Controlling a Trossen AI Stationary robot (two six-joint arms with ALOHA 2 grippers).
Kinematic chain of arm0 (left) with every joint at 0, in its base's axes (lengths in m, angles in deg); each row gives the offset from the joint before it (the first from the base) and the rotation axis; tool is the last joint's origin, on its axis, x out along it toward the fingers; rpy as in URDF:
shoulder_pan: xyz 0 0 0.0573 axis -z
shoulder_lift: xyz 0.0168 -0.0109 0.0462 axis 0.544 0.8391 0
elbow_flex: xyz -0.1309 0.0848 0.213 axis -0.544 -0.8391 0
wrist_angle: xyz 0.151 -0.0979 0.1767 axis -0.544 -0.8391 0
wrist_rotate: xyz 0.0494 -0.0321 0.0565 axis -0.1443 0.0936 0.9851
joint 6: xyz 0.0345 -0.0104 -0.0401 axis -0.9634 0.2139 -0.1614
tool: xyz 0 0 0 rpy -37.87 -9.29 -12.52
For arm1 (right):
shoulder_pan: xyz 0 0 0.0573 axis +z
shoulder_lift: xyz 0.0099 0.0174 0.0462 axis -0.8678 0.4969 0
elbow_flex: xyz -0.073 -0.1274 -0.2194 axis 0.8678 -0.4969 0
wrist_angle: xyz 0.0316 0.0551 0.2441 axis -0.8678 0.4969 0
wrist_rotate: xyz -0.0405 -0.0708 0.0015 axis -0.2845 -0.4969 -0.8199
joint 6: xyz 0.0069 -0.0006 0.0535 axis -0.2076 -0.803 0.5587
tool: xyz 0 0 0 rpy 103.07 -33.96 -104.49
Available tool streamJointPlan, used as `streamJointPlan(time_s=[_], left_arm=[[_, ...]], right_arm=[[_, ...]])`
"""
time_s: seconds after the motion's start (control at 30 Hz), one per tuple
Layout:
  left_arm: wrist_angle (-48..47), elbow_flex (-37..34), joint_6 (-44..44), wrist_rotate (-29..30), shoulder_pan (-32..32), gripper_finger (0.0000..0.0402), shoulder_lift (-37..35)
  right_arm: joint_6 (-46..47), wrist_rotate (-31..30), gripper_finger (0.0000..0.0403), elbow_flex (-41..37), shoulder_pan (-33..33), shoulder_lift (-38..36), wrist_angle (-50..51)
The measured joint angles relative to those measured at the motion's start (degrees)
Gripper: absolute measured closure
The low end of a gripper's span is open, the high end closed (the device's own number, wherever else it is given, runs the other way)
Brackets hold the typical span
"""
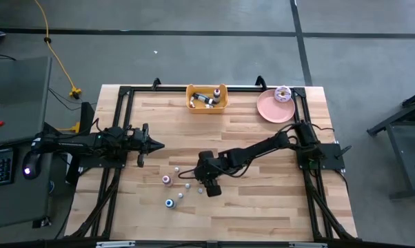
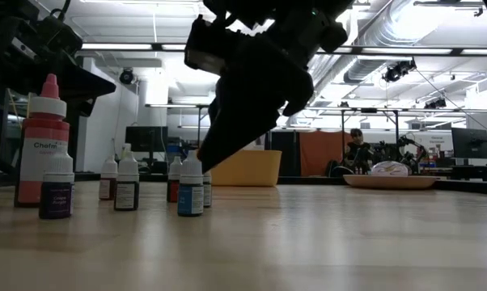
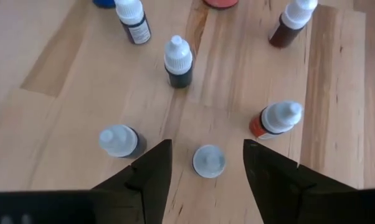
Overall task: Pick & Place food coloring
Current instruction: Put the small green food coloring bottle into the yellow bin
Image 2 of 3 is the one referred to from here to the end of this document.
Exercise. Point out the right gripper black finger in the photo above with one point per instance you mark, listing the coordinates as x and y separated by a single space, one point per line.
247 113
216 97

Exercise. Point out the yellow plastic bin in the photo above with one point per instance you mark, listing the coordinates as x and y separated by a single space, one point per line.
251 169

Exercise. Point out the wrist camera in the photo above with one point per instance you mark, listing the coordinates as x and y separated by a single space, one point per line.
61 36
205 44

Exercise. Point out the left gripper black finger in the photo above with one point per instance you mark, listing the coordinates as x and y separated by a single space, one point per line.
102 95
87 81

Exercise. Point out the white domed object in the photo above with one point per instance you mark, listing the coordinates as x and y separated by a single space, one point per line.
389 169

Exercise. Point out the black ceiling camera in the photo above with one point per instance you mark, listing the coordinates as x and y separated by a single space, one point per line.
126 76
398 70

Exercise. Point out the small maroon dropper bottle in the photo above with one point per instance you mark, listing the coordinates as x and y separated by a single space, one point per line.
108 188

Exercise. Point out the small grape purple dropper bottle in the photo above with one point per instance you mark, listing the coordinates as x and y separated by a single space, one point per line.
56 200

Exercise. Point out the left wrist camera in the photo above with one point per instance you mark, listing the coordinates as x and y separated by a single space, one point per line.
61 36

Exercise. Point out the large pink food coloring bottle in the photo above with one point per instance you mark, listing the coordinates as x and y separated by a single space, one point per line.
41 161

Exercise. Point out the flat tan plate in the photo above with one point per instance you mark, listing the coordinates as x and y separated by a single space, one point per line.
389 182

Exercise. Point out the black computer monitor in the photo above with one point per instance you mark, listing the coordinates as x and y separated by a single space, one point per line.
470 143
146 139

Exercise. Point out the black background robot arm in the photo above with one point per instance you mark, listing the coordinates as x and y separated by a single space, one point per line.
407 147

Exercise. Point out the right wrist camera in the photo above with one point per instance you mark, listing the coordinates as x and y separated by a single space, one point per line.
205 44

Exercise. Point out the black overhead light rail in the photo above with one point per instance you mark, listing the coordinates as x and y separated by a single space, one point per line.
156 47

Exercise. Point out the orange partition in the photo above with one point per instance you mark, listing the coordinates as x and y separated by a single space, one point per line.
320 151

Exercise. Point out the small dark white-label dropper bottle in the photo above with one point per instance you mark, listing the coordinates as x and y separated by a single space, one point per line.
208 194
126 196

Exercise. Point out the black background workbench frame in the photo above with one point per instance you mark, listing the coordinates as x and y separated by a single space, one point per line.
369 110
199 117

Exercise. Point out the black metal table frame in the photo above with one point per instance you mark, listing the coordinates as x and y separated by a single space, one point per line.
90 177

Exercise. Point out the small blue dropper bottle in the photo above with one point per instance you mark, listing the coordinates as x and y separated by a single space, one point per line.
190 200

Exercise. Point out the person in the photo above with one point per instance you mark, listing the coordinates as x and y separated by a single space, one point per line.
356 151

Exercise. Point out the small red dropper bottle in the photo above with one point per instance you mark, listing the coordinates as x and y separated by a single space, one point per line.
172 192

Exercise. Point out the black partition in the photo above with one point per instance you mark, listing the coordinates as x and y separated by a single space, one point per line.
284 153

